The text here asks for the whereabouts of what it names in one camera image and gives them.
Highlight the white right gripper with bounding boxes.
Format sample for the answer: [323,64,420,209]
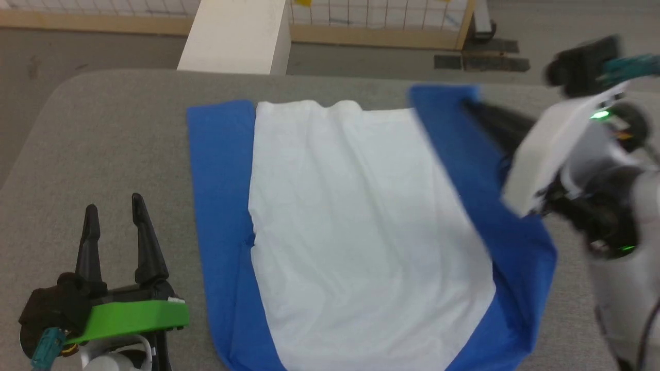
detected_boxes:
[463,85,628,217]

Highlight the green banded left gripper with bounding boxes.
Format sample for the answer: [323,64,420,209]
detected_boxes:
[67,193,190,344]

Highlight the white and blue t-shirt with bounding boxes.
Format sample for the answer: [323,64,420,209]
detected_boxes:
[187,85,558,371]

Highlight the dark floor mat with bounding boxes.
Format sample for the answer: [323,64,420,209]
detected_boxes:
[434,39,531,73]

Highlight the black panel support foot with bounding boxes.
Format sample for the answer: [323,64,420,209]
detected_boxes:
[472,0,498,42]

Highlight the white rectangular pillar box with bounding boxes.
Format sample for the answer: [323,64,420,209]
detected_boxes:
[177,0,292,76]

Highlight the teal left camera cable plug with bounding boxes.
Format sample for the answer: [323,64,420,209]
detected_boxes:
[31,329,68,369]

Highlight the teal camera cable plug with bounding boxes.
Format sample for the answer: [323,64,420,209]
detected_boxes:
[601,54,660,86]
[31,329,68,369]

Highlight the teal right camera cable plug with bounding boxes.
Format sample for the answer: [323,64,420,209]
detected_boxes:
[601,54,660,86]

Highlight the wooden frame wire fence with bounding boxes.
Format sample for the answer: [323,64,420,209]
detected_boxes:
[0,0,477,51]

